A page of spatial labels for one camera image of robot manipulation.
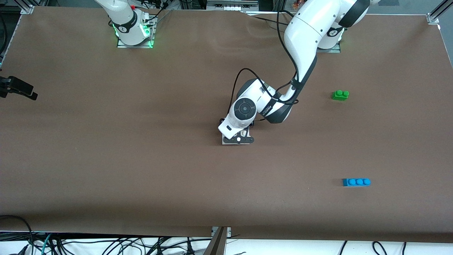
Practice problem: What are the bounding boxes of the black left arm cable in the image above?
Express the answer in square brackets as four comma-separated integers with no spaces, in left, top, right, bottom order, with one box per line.
[231,0,301,107]

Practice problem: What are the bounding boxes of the grey metal frame piece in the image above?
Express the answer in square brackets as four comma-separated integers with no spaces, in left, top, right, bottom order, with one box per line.
[206,0,259,12]

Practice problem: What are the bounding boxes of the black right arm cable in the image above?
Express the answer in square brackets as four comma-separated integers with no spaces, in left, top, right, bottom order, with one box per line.
[0,14,7,68]

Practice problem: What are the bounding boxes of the brown table cover sheet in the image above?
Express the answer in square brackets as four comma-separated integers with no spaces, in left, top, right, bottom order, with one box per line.
[0,6,453,244]

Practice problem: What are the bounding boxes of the teal floor cable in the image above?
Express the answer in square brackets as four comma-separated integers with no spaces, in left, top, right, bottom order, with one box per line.
[40,233,53,255]

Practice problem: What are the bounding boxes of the white studded base plate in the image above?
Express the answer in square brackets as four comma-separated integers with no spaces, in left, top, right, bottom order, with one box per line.
[222,129,250,145]

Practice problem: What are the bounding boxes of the blue three-stud block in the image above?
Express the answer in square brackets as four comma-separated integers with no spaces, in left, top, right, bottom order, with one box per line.
[342,178,371,187]

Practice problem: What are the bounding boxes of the tangled black floor cables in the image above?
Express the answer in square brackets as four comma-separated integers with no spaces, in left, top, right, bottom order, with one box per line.
[53,236,213,255]

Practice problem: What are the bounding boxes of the black cable on table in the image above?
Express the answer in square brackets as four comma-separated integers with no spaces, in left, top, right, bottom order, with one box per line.
[244,14,294,27]

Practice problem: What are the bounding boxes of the aluminium frame profile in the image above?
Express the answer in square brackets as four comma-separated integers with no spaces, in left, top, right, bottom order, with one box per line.
[14,0,48,15]
[426,0,453,25]

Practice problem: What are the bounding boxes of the black looped floor cable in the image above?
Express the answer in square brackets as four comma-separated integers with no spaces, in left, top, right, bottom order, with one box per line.
[0,215,34,255]

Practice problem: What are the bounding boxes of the aluminium table leg profile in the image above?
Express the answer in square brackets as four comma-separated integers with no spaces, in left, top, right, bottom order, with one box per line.
[203,227,231,255]

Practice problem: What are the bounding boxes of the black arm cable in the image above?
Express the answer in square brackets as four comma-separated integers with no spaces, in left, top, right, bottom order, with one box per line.
[0,14,7,68]
[231,0,301,107]

